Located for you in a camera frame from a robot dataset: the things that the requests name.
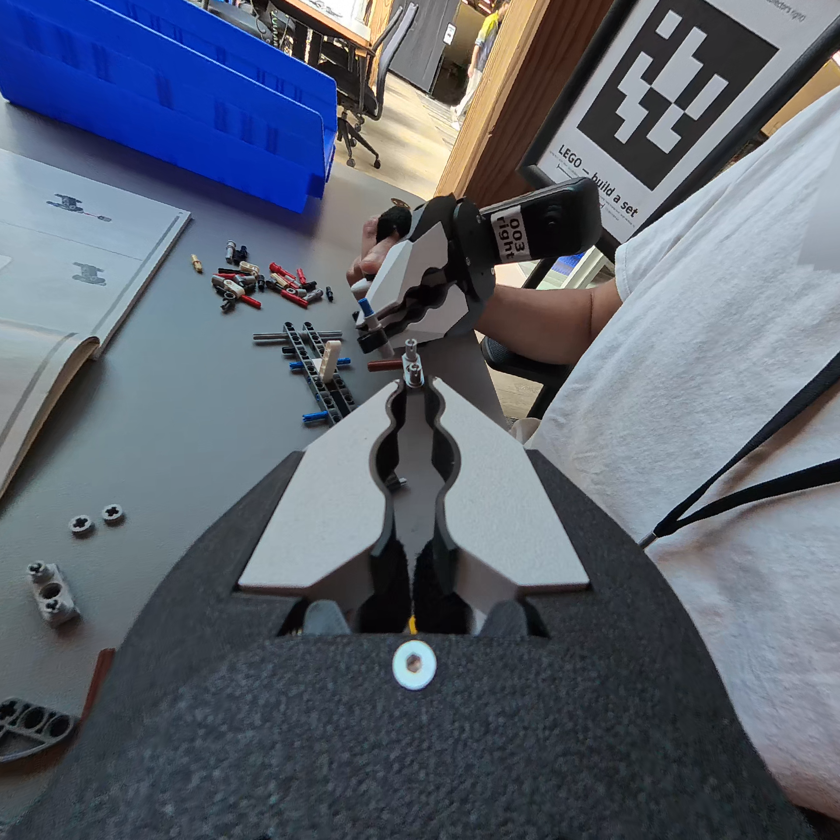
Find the dark cabinet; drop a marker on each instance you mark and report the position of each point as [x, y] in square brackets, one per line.
[426, 39]

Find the black beam lego assembly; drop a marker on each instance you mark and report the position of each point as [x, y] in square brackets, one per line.
[300, 344]

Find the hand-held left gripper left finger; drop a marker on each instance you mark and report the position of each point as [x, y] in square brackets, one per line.
[315, 512]

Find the black mesh office chair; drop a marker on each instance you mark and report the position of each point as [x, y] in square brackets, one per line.
[358, 98]

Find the person's right hand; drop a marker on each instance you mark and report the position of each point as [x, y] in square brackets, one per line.
[367, 257]

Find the dark grey curved lego panel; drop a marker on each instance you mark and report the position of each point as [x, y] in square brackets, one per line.
[33, 725]

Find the grey lego connector with brown axle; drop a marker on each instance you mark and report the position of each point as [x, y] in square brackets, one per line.
[412, 371]

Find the black lego connector with blue pin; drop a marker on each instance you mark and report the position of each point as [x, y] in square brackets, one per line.
[371, 321]

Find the person in white shirt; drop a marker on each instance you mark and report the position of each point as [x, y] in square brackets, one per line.
[689, 394]

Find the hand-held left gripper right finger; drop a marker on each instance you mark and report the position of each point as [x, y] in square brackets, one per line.
[505, 512]

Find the grey lego bush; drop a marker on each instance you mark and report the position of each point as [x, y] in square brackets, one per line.
[81, 526]
[113, 513]

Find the lego instruction booklet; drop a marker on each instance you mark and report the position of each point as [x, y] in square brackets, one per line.
[65, 275]

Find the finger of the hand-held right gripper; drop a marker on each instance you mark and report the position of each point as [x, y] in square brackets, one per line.
[436, 318]
[394, 269]

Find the wooden table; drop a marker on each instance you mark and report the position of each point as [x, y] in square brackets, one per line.
[328, 19]

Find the person's right forearm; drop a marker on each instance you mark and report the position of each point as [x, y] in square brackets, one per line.
[544, 321]

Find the framed marker sign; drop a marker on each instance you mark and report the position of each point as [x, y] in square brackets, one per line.
[676, 85]

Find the black chair armrest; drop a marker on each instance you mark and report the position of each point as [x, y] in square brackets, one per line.
[518, 367]

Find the blue plastic bin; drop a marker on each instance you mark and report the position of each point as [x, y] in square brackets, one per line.
[131, 111]
[262, 59]

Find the pile of small lego pieces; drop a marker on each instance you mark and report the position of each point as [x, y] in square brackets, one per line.
[262, 282]

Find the grey lego connector block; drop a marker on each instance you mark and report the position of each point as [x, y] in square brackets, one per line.
[52, 594]

